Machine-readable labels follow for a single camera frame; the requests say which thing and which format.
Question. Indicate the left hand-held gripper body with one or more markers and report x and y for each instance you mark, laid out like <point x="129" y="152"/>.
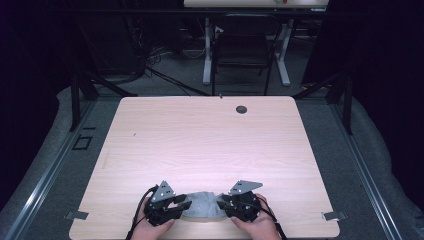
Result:
<point x="160" y="205"/>

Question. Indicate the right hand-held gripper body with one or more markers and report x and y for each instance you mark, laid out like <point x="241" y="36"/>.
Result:
<point x="243" y="200"/>

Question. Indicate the grey sock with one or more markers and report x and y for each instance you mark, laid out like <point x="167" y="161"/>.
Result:
<point x="204" y="205"/>

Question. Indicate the person's left hand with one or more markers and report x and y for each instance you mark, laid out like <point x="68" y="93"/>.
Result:
<point x="150" y="231"/>

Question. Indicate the person's right hand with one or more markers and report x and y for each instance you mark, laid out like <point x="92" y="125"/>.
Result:
<point x="260" y="226"/>

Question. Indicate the black table grommet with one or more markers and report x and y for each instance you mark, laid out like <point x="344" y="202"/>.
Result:
<point x="241" y="109"/>

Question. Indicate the black metal stand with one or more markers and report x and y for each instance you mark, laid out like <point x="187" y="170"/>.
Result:
<point x="343" y="96"/>
<point x="80" y="96"/>

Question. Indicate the black chair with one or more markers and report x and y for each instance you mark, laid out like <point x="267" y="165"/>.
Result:
<point x="243" y="50"/>

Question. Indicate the white-legged desk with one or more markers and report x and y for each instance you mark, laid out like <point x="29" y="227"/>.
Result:
<point x="253" y="4"/>

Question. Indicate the grey metal table bracket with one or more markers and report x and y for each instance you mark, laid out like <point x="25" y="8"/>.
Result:
<point x="77" y="215"/>
<point x="334" y="216"/>

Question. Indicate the metal floor rail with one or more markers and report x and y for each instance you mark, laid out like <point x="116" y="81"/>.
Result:
<point x="43" y="180"/>
<point x="363" y="173"/>

